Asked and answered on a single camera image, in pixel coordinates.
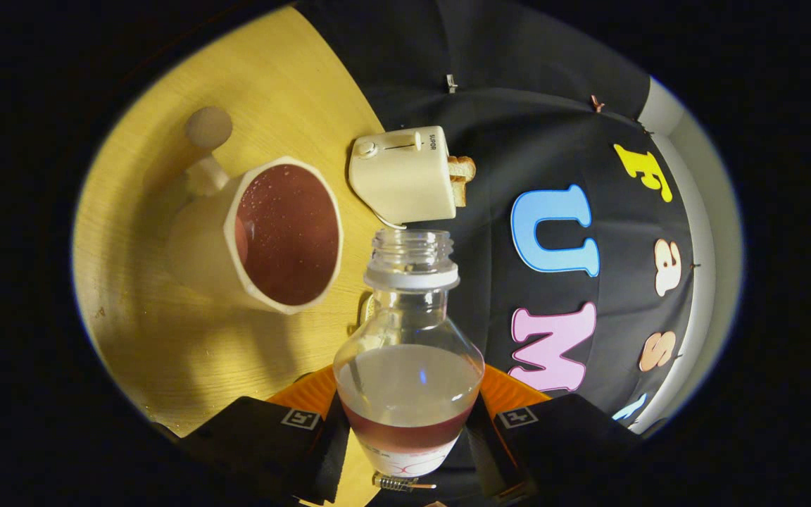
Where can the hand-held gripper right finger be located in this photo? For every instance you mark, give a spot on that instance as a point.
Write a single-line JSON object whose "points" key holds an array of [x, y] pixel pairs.
{"points": [[560, 440]]}

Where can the cream toaster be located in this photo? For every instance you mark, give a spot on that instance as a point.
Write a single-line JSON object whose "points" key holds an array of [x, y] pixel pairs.
{"points": [[405, 179]]}

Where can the red clip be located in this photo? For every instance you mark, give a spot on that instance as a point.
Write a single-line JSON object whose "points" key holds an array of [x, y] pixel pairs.
{"points": [[596, 103]]}

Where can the toast slice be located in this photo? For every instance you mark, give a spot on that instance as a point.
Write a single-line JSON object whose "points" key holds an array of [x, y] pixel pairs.
{"points": [[459, 193], [463, 168]]}

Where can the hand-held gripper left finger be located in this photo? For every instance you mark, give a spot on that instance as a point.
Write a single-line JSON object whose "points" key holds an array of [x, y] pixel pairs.
{"points": [[258, 436]]}

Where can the clear juice bottle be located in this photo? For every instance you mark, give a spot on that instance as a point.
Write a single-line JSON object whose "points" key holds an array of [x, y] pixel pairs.
{"points": [[409, 380]]}

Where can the silver metal clip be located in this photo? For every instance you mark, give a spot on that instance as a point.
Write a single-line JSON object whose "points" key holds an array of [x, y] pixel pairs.
{"points": [[451, 83]]}

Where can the wooden table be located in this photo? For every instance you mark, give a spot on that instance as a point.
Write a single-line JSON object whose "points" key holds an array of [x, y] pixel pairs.
{"points": [[166, 338]]}

